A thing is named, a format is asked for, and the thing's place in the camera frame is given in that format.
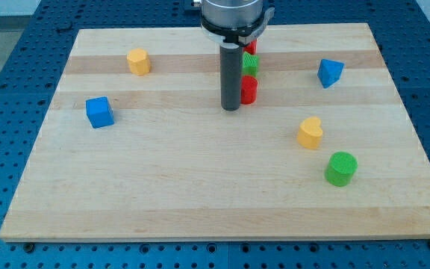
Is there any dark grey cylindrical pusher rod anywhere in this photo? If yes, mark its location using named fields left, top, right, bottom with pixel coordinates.
left=219, top=46, right=243, bottom=111

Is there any green cylinder block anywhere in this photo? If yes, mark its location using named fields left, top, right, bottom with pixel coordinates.
left=324, top=152, right=358, bottom=187

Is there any yellow heart block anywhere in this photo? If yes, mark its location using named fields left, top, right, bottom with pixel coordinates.
left=296, top=117, right=323, bottom=149

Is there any green star block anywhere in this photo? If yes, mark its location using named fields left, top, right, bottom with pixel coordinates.
left=242, top=52, right=260, bottom=78

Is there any red block behind rod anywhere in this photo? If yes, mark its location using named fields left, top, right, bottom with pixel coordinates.
left=243, top=39, right=258, bottom=55

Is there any red cylinder block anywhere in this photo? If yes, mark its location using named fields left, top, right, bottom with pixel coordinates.
left=240, top=75, right=258, bottom=105

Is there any yellow hexagon block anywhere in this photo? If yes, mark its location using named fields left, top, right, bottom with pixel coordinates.
left=126, top=48, right=151, bottom=76

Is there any blue triangle block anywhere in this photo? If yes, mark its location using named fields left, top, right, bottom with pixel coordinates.
left=317, top=58, right=345, bottom=89

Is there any wooden board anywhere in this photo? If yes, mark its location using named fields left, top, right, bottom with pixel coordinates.
left=0, top=23, right=430, bottom=243

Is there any blue cube block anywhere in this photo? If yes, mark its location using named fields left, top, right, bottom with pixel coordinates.
left=85, top=96, right=114, bottom=129

